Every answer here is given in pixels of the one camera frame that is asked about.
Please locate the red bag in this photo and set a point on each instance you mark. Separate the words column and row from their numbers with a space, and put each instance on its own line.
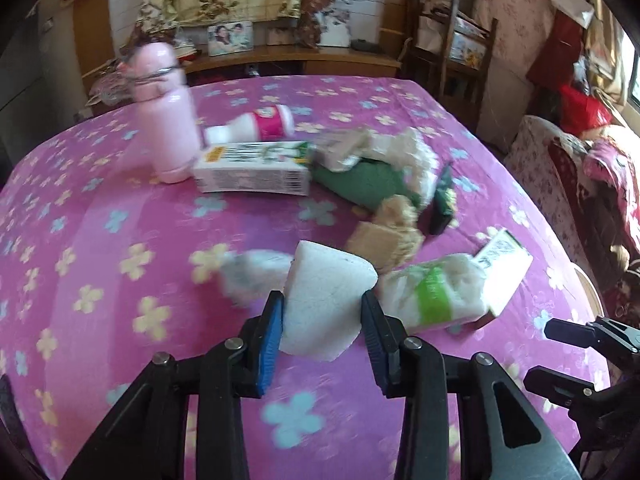
column 582, row 110

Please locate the floral covered sofa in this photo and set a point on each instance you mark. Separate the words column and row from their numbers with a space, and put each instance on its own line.
column 540, row 160

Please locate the white green medicine box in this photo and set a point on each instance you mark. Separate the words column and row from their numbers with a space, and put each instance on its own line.
column 502, row 272

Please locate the plastic package with green band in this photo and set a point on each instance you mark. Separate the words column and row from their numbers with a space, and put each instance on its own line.
column 430, row 292

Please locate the dark wooden chair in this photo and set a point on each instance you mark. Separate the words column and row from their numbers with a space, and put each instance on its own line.
column 450, row 60

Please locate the pink printed blanket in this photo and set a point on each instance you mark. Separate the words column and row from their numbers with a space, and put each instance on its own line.
column 610, row 170

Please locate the wooden cabinet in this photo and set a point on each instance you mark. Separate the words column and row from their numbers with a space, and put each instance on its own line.
column 300, row 62

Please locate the white foam piece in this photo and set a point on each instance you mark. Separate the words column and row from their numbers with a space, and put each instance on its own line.
column 325, row 300

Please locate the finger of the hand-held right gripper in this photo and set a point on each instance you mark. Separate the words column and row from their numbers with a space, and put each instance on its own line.
column 590, row 334
column 560, row 385

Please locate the small white bottle pink label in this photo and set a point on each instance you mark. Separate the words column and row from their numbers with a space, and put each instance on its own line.
column 270, row 122

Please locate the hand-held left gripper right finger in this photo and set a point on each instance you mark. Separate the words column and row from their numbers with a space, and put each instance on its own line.
column 372, row 347

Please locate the white bag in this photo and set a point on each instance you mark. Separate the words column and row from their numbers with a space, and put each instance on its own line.
column 334, row 22

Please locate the black device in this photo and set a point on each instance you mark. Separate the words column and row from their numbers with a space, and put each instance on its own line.
column 367, row 46

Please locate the cream round bin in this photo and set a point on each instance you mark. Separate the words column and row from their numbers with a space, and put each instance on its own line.
column 592, row 290

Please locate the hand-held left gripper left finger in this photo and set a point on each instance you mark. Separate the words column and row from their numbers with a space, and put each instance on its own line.
column 270, row 342

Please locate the small brown paper wad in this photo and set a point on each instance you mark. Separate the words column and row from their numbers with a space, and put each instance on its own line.
column 397, row 212

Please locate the black packet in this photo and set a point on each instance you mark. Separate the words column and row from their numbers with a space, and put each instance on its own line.
column 442, row 200

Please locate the long white green carton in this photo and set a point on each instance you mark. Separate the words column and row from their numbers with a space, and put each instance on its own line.
column 250, row 177

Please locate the white tissue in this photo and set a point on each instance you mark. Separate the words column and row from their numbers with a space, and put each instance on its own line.
column 255, row 275

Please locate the pink floral bedsheet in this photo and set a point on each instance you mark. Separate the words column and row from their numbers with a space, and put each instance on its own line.
column 125, row 200

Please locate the crumpled white paper wad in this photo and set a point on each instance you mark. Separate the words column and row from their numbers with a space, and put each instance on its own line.
column 412, row 160

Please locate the green knitted toy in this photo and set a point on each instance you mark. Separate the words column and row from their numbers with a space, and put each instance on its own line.
column 360, row 185

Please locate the framed photo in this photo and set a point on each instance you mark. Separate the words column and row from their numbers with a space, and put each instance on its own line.
column 229, row 37

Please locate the dark red hanging garment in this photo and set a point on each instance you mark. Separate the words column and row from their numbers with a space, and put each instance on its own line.
column 557, row 50

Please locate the crumpled beige paper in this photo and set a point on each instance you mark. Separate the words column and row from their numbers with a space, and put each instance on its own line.
column 342, row 147

